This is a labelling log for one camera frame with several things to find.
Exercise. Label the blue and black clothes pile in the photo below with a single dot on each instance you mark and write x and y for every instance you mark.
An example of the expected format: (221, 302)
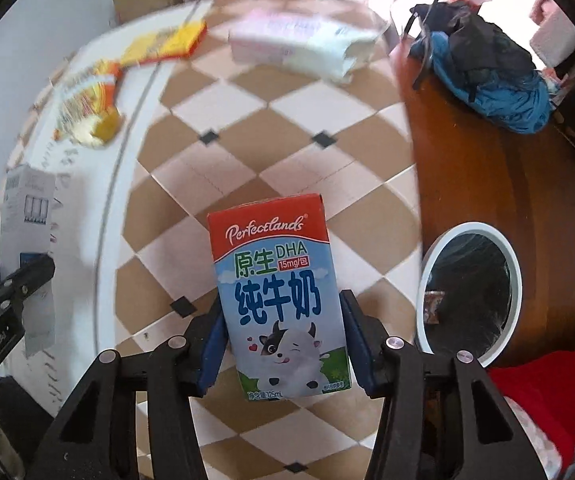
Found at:
(480, 65)

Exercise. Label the yellow snack box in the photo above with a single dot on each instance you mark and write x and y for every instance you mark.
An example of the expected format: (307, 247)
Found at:
(166, 44)

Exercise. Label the red blanket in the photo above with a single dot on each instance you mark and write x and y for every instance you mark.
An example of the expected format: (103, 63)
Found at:
(545, 389)

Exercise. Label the checkered tablecloth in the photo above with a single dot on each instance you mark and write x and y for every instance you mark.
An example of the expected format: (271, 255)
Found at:
(216, 134)

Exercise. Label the pink tissue pack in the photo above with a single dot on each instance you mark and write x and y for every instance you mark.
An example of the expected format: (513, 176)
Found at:
(309, 45)

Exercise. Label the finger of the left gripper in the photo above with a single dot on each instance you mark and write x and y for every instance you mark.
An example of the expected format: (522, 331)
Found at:
(19, 286)

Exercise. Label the brown snack wrapper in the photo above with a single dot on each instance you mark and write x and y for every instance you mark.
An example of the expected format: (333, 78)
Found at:
(431, 303)

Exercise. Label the orange snack packet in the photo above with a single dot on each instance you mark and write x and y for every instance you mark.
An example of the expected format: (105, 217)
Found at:
(89, 92)

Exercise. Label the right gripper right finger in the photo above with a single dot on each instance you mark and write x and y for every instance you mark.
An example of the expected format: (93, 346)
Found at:
(442, 417)

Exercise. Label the blue milk carton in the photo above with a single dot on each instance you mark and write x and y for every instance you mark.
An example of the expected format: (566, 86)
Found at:
(279, 297)

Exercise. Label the white round trash bin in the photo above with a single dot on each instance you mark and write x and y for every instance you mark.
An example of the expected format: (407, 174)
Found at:
(477, 268)

